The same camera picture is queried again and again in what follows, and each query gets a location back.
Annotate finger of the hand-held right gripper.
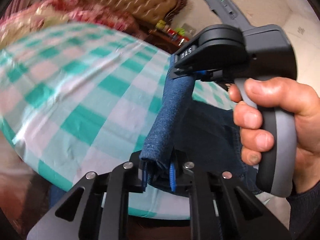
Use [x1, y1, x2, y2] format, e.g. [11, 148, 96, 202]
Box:
[170, 66, 234, 83]

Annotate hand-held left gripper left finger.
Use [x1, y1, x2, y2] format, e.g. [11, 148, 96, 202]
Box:
[27, 152, 150, 231]

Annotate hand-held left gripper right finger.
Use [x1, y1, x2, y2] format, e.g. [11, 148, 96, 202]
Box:
[169, 152, 288, 231]

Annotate blue denim pants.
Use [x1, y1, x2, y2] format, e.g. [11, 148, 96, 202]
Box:
[139, 55, 263, 198]

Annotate person's right forearm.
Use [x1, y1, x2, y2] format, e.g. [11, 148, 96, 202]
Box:
[285, 180, 320, 240]

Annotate person's right hand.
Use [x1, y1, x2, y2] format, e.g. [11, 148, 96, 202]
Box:
[229, 77, 320, 194]

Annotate dark wooden nightstand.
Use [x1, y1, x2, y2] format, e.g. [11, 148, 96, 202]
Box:
[149, 27, 185, 53]

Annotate red box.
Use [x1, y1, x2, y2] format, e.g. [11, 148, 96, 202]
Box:
[167, 29, 185, 45]

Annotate red floral bedding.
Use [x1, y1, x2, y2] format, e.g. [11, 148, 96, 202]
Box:
[0, 0, 139, 45]

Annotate teal white checked tablecloth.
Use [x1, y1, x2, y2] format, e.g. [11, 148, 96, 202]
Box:
[0, 24, 235, 218]

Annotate grey wall socket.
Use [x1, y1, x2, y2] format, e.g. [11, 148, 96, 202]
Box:
[181, 23, 197, 33]

